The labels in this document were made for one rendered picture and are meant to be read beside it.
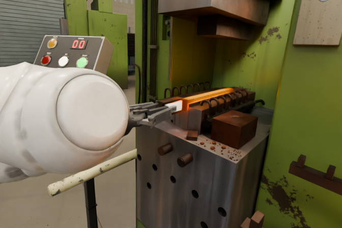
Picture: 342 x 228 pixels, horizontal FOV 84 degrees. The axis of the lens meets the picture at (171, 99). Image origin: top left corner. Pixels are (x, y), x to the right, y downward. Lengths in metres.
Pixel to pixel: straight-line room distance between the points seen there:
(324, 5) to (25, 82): 0.57
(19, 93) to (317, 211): 0.71
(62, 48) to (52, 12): 7.53
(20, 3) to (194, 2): 8.07
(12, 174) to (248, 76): 0.91
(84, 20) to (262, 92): 4.87
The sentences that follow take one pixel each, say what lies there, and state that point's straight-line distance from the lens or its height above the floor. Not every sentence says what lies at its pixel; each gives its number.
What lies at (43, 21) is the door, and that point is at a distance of 8.47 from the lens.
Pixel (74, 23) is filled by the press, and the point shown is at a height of 1.64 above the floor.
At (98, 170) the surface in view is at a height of 0.63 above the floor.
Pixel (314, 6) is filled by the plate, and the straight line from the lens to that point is 0.59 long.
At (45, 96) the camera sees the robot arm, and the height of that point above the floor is 1.12.
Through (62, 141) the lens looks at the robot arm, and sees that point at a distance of 0.18.
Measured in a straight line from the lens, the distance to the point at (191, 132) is 0.57.
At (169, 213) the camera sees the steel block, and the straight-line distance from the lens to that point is 0.74.
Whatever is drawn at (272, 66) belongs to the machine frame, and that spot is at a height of 1.11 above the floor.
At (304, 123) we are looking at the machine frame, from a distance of 0.62.
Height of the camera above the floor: 1.16
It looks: 15 degrees down
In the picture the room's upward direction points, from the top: 3 degrees clockwise
